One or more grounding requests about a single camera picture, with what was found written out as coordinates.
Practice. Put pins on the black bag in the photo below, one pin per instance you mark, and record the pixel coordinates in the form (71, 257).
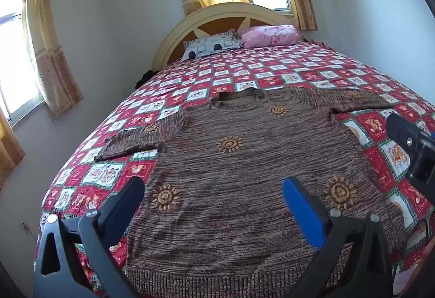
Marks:
(145, 79)

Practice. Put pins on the wall outlet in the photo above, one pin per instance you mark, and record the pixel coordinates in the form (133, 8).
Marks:
(24, 227)

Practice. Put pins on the brown knit sweater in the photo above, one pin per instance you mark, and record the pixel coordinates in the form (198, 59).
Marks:
(238, 182)

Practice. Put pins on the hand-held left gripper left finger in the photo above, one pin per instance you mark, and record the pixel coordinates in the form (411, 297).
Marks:
(124, 206)

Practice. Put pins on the grey patterned pillow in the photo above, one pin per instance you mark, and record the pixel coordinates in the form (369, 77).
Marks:
(210, 44)

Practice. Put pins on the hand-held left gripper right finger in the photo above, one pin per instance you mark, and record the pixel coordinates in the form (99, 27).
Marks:
(302, 213)

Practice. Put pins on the cream wooden headboard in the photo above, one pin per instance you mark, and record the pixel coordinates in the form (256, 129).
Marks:
(176, 36)

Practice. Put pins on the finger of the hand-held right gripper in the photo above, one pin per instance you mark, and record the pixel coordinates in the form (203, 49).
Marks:
(402, 129)

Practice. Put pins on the red checkered printed blanket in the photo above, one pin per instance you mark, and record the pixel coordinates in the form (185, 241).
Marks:
(238, 70)

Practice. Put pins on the pink pillow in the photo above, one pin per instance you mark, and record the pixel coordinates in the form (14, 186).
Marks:
(268, 35)

